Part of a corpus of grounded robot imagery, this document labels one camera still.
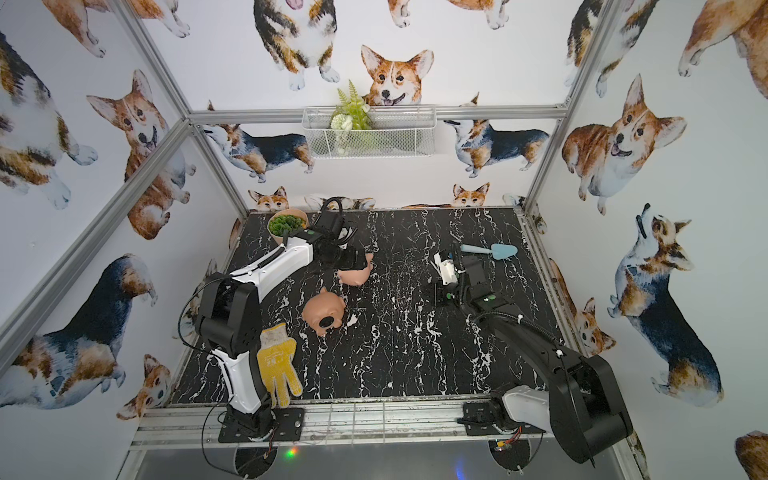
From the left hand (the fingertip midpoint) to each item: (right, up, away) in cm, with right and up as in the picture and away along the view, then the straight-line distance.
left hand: (360, 259), depth 93 cm
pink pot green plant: (-28, +13, +9) cm, 32 cm away
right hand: (+19, -7, -10) cm, 22 cm away
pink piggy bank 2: (-9, -14, -9) cm, 19 cm away
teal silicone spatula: (+48, +2, +14) cm, 50 cm away
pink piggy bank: (-1, -6, 0) cm, 6 cm away
